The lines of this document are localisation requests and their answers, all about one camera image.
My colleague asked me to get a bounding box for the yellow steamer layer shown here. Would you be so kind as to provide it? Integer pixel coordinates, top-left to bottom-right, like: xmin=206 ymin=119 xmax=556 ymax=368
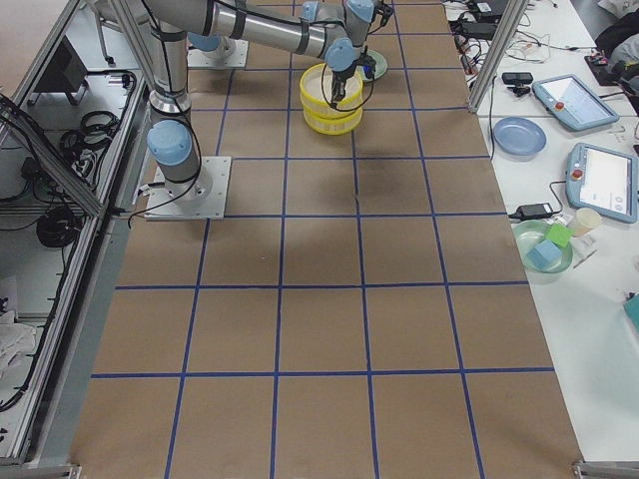
xmin=300 ymin=63 xmax=363 ymax=118
xmin=304 ymin=108 xmax=363 ymax=136

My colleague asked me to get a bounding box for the paper cup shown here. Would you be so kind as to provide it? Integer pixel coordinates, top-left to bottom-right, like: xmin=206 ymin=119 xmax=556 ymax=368
xmin=568 ymin=208 xmax=602 ymax=238

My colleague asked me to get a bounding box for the green bowl with blocks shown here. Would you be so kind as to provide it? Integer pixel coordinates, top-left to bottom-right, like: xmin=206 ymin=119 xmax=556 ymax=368
xmin=513 ymin=220 xmax=573 ymax=273

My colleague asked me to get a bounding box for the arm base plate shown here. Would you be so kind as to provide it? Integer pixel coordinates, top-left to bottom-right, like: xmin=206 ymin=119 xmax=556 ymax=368
xmin=144 ymin=157 xmax=232 ymax=221
xmin=187 ymin=40 xmax=249 ymax=70

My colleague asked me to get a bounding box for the blue plate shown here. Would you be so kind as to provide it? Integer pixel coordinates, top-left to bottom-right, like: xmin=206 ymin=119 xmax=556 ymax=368
xmin=493 ymin=117 xmax=547 ymax=161

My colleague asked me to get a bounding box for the aluminium frame post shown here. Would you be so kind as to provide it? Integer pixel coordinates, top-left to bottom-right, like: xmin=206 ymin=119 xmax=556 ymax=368
xmin=467 ymin=0 xmax=528 ymax=114

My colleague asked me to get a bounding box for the black power adapter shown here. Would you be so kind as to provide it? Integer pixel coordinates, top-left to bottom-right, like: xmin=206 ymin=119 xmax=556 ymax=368
xmin=508 ymin=203 xmax=557 ymax=222

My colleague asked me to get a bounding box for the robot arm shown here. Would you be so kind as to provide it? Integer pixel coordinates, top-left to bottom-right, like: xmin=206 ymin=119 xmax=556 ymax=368
xmin=179 ymin=1 xmax=391 ymax=58
xmin=107 ymin=1 xmax=380 ymax=123

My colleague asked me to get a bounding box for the far teach pendant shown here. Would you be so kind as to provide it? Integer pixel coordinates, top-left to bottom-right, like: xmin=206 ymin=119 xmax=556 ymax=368
xmin=531 ymin=75 xmax=619 ymax=132

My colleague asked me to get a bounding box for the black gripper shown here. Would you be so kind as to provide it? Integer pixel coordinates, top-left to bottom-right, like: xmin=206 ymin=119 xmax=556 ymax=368
xmin=331 ymin=71 xmax=349 ymax=103

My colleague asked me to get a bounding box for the light green plate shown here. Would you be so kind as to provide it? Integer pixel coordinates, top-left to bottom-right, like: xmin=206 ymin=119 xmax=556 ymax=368
xmin=357 ymin=49 xmax=387 ymax=83

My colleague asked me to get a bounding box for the teach pendant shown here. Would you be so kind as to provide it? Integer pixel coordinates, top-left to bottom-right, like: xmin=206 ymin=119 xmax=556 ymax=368
xmin=565 ymin=143 xmax=638 ymax=224
xmin=531 ymin=75 xmax=619 ymax=132

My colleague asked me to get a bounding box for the black webcam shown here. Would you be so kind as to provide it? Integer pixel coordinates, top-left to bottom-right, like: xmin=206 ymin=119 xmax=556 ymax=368
xmin=501 ymin=72 xmax=533 ymax=98

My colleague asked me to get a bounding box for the green foam block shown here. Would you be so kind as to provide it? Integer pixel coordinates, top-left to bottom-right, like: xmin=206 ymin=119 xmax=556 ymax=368
xmin=545 ymin=223 xmax=574 ymax=248

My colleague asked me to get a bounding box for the white crumpled cloth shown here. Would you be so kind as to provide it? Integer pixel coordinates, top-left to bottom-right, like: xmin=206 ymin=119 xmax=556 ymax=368
xmin=0 ymin=276 xmax=37 ymax=380

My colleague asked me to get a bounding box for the near teach pendant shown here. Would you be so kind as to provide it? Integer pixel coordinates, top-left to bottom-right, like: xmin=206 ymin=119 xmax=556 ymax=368
xmin=565 ymin=143 xmax=638 ymax=224

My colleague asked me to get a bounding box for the blue foam block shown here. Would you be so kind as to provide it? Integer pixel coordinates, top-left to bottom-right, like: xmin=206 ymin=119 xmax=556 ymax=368
xmin=524 ymin=239 xmax=563 ymax=272

